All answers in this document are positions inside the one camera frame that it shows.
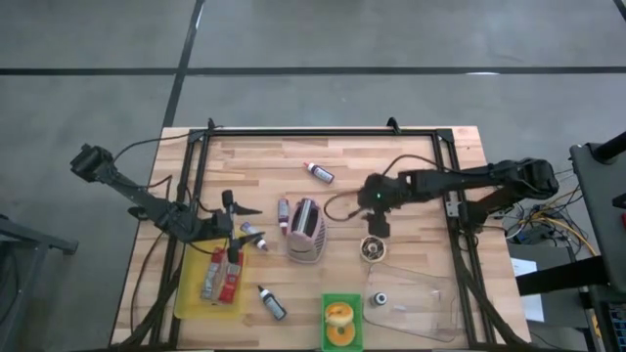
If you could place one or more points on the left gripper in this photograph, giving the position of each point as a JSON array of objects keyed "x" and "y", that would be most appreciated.
[{"x": 217, "y": 227}]

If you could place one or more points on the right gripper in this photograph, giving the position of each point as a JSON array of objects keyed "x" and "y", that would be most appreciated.
[{"x": 381, "y": 193}]

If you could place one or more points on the small bottle purple tip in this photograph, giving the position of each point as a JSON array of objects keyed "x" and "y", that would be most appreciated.
[{"x": 249, "y": 230}]

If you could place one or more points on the chocolate doughnut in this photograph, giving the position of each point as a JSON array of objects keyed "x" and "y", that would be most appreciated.
[{"x": 364, "y": 249}]

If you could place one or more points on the small bottle red tip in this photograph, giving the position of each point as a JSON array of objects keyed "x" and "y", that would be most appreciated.
[{"x": 283, "y": 212}]

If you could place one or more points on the red cracker packet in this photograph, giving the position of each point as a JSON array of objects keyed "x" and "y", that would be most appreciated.
[{"x": 230, "y": 283}]

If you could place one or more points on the small bottle dark tip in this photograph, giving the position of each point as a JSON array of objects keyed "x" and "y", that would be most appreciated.
[{"x": 378, "y": 298}]

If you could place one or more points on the pink and steel box grater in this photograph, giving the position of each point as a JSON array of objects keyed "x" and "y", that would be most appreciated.
[{"x": 305, "y": 244}]

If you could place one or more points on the brown bottle white cap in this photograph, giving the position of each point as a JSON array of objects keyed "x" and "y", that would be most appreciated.
[{"x": 320, "y": 173}]

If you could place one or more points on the black bottle white cap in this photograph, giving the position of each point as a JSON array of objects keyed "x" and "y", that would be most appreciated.
[{"x": 273, "y": 305}]

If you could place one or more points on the green plastic basket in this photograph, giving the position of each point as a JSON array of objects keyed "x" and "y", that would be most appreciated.
[{"x": 323, "y": 322}]

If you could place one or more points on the orange glazed doughnut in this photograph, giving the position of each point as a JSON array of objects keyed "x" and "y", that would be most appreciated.
[{"x": 331, "y": 336}]

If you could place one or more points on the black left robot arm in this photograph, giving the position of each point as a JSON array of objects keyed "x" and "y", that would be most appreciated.
[{"x": 142, "y": 198}]

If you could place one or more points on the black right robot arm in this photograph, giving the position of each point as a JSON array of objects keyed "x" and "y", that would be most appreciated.
[{"x": 464, "y": 178}]

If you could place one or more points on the yellow translucent plastic bin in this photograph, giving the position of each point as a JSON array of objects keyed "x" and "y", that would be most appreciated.
[{"x": 188, "y": 293}]

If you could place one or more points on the clear plastic tray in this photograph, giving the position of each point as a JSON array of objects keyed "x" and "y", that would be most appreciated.
[{"x": 420, "y": 313}]

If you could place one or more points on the white paper sheet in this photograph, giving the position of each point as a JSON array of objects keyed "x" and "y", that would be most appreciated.
[{"x": 533, "y": 308}]

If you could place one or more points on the grey metal cart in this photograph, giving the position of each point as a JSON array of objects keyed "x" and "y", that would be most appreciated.
[{"x": 29, "y": 239}]

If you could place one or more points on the dark grey equipment stand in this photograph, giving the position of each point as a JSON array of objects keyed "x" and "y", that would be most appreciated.
[{"x": 596, "y": 195}]

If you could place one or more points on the grey metal bracket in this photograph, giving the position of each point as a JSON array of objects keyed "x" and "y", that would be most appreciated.
[{"x": 452, "y": 208}]

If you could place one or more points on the black frame clamp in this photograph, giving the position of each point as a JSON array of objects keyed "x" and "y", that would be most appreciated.
[
  {"x": 211, "y": 124},
  {"x": 392, "y": 125}
]

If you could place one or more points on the black aluminium table frame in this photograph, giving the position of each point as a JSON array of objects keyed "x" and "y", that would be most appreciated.
[{"x": 318, "y": 132}]

